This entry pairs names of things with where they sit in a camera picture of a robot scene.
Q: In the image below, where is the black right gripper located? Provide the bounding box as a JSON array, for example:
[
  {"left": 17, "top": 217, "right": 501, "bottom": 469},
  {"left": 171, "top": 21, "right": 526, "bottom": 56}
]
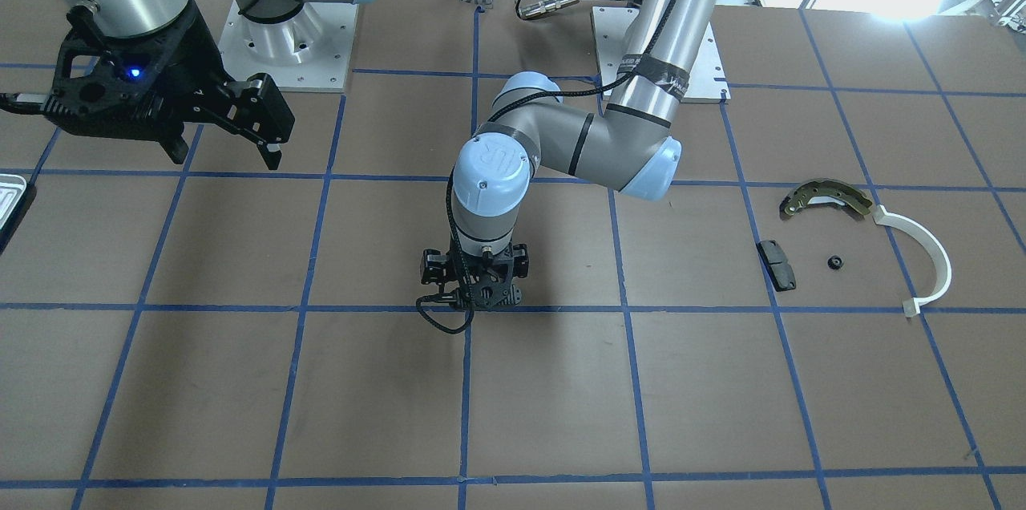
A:
[{"left": 42, "top": 0, "right": 295, "bottom": 171}]

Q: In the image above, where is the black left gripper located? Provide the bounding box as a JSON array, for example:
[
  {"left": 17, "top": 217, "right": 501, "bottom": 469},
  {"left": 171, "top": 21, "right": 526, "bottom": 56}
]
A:
[{"left": 457, "top": 259, "right": 523, "bottom": 310}]

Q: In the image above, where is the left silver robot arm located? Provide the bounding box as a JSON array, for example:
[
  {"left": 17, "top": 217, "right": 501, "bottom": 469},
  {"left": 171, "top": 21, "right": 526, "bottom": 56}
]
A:
[{"left": 422, "top": 0, "right": 716, "bottom": 310}]

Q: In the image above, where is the ribbed metal tray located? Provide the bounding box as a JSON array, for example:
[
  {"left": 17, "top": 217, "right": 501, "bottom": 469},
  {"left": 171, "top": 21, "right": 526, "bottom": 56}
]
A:
[{"left": 0, "top": 174, "right": 29, "bottom": 231}]

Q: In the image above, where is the dark grey brake pad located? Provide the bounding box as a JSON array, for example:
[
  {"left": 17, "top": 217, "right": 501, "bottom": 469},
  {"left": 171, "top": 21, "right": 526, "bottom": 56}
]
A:
[{"left": 756, "top": 240, "right": 798, "bottom": 292}]

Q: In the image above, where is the olive green brake shoe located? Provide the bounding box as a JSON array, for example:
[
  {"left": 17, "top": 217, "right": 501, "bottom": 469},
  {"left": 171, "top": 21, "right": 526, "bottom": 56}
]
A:
[{"left": 779, "top": 178, "right": 875, "bottom": 217}]

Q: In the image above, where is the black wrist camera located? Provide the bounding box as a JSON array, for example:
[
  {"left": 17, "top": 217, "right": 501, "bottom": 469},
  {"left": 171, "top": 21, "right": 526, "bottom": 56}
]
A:
[{"left": 420, "top": 244, "right": 529, "bottom": 285}]

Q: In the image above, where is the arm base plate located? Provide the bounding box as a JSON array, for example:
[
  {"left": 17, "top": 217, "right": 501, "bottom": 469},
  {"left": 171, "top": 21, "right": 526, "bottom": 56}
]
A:
[
  {"left": 592, "top": 6, "right": 731, "bottom": 103},
  {"left": 218, "top": 2, "right": 360, "bottom": 93}
]

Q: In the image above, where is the white curved plastic bracket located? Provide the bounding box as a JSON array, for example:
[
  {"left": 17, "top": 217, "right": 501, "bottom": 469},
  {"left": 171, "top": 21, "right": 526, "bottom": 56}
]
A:
[{"left": 869, "top": 204, "right": 953, "bottom": 318}]

